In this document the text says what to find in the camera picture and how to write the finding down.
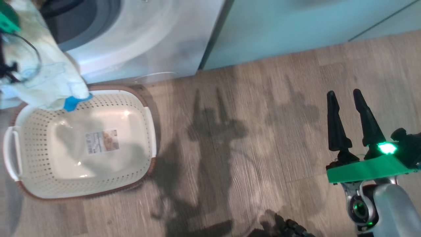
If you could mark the paper basket label sticker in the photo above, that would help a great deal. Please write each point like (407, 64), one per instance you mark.
(102, 141)

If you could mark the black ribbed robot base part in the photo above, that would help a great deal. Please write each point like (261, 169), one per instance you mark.
(286, 227)

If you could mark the white washing machine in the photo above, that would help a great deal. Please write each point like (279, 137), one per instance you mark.
(148, 39)

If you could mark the cream perforated laundry basket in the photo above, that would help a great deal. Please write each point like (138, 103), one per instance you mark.
(65, 171)

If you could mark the grey rubber door gasket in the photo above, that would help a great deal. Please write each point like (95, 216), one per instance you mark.
(82, 23)

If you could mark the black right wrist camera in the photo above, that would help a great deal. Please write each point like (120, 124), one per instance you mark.
(409, 144)

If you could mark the pale green cabinet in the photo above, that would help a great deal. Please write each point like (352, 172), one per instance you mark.
(296, 26)

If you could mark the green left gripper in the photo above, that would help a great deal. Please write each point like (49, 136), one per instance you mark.
(8, 18)

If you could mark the cream garment with blue print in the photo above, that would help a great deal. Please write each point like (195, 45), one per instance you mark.
(49, 79)

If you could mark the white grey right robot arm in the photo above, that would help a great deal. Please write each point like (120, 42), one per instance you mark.
(388, 207)

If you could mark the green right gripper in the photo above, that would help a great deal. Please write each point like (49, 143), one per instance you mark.
(368, 169)

